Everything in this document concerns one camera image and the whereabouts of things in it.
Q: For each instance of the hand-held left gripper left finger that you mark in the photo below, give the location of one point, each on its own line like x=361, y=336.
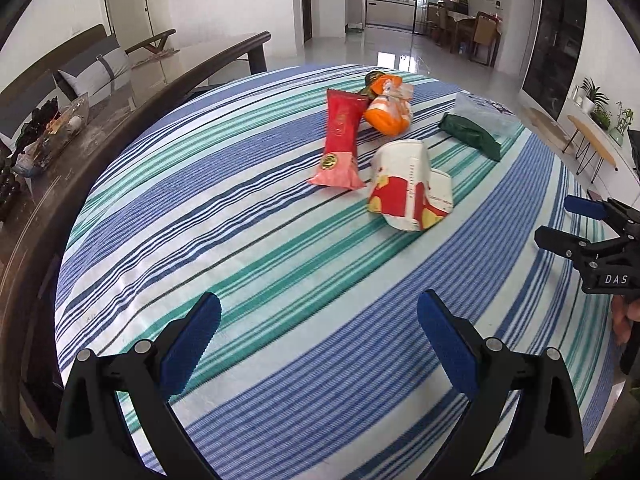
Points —
x=192, y=345

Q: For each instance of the white television cabinet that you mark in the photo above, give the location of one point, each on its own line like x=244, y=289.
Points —
x=627, y=162

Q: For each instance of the dark yellow wrapper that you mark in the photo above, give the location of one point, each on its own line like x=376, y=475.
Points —
x=372, y=82

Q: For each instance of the striped tablecloth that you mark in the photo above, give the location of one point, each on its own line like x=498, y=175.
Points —
x=250, y=240

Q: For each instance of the potted plant black pot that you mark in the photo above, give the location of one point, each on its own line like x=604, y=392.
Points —
x=6, y=185

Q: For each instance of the plant in white pot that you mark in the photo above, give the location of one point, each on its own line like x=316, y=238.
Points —
x=591, y=97

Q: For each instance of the wooden dining chair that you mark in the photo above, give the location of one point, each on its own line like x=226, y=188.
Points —
x=486, y=35
x=435, y=20

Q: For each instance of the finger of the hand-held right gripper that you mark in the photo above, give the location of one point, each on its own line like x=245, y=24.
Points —
x=555, y=240
x=585, y=206

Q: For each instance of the glass fruit tray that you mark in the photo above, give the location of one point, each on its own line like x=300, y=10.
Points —
x=55, y=130

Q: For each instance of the person's right hand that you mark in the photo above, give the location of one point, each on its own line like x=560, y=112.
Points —
x=620, y=320

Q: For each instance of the dark wooden door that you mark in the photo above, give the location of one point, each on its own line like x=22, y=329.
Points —
x=306, y=0

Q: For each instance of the orange snack packet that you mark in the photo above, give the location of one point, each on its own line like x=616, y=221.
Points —
x=390, y=115

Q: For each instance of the brown wooden sofa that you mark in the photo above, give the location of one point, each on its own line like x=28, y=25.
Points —
x=75, y=42

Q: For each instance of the white kitchen counter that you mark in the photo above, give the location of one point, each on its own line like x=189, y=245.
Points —
x=390, y=12

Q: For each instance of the dark green packet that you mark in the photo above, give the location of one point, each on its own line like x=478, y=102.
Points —
x=467, y=132

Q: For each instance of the clear plastic bag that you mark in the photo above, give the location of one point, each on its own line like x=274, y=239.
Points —
x=482, y=110

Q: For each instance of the beige floor rug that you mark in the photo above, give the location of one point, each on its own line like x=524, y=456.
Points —
x=547, y=125

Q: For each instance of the black glass cabinet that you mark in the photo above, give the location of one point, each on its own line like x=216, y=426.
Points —
x=555, y=35

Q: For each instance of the dining table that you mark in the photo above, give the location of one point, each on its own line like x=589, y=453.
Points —
x=462, y=17

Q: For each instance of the brown coffee table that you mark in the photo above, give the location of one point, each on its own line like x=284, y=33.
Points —
x=150, y=85

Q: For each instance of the long red snack packet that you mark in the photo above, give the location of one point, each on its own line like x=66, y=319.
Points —
x=340, y=130

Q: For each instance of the bamboo plant green pot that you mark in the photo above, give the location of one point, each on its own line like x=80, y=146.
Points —
x=620, y=130

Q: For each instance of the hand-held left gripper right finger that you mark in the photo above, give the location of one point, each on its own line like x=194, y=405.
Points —
x=447, y=345

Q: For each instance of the oval wooden side table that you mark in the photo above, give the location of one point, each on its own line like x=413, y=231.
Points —
x=592, y=135

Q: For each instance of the low plant black pot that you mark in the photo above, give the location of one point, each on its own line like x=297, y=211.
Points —
x=602, y=119

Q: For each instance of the floral sofa cover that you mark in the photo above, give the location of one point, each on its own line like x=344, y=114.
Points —
x=155, y=57

